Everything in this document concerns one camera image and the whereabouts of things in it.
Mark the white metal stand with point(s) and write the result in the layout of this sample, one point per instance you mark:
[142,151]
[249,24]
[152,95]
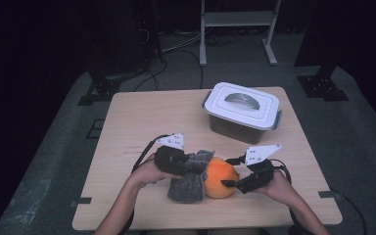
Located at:
[238,18]

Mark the white box lid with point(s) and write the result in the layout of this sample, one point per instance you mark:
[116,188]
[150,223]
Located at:
[228,114]

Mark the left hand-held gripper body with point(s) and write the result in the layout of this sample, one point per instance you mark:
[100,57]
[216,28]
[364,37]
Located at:
[171,160]

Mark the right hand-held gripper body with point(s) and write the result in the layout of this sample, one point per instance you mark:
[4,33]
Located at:
[258,176]

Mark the orange plush toy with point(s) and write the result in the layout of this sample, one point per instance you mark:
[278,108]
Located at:
[218,178]

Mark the dark equipment stand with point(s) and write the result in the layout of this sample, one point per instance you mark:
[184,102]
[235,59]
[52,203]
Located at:
[151,39]

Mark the black stand with base plate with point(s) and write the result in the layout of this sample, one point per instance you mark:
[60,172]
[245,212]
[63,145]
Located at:
[103,88]
[321,86]

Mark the black tape strip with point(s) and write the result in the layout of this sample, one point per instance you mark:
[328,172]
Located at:
[84,200]
[326,194]

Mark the person's right hand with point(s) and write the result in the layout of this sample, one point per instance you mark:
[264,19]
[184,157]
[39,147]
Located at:
[279,189]

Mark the clear brown storage box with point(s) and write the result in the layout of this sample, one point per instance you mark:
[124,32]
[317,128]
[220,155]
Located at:
[235,132]

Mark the person's left hand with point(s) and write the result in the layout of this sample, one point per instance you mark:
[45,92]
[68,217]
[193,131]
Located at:
[147,174]

